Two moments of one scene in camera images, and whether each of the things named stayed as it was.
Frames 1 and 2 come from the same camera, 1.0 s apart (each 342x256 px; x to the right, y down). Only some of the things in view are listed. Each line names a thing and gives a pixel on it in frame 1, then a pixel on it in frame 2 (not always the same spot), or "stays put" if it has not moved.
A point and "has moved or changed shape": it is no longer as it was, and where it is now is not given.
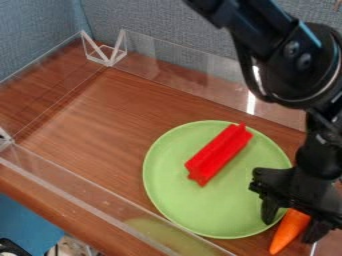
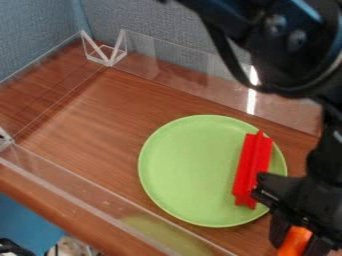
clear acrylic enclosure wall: (33, 90) stays put
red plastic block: (211, 159) → (255, 163)
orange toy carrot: (293, 224) has moved or changed shape
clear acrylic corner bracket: (104, 54) stays put
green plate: (222, 210) has moved or changed shape
